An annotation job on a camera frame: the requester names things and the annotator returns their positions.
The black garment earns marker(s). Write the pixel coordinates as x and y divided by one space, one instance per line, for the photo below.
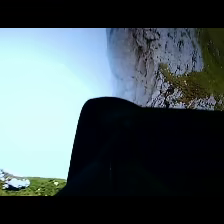
160 140

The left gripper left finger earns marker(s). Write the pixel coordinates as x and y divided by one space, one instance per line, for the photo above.
96 176

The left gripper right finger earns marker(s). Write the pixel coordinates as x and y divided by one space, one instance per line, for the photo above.
130 176

